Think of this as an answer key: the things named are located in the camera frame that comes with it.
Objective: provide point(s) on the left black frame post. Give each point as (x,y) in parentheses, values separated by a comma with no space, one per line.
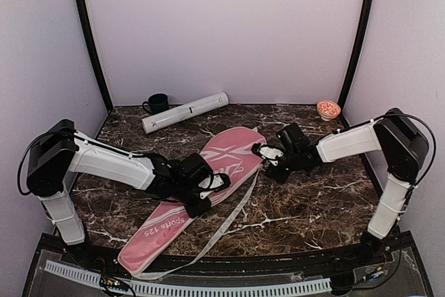
(93,54)

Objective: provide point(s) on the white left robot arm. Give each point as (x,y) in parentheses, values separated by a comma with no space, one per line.
(49,157)

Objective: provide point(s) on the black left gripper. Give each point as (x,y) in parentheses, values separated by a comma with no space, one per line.
(192,211)

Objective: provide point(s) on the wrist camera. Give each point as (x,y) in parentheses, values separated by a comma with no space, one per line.
(267,152)
(213,184)

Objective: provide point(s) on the right black frame post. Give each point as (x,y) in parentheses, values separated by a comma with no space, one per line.
(356,52)

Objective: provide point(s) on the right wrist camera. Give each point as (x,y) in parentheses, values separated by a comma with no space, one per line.
(267,152)

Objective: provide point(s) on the black frame post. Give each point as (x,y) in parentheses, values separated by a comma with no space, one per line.
(93,54)
(356,52)

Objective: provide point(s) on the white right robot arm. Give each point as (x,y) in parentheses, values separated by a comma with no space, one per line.
(405,145)

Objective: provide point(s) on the dark green mug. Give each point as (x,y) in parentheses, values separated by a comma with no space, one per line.
(156,103)

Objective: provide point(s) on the orange patterned tube lid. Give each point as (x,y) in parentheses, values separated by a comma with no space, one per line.
(328,110)

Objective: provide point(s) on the pink racket bag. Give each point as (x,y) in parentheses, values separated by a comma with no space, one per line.
(228,152)

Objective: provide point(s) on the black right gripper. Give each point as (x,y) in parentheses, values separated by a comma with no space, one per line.
(279,177)

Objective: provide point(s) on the white shuttlecock tube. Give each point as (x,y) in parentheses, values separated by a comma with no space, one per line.
(183,112)

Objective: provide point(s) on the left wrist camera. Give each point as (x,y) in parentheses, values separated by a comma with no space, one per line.
(213,184)

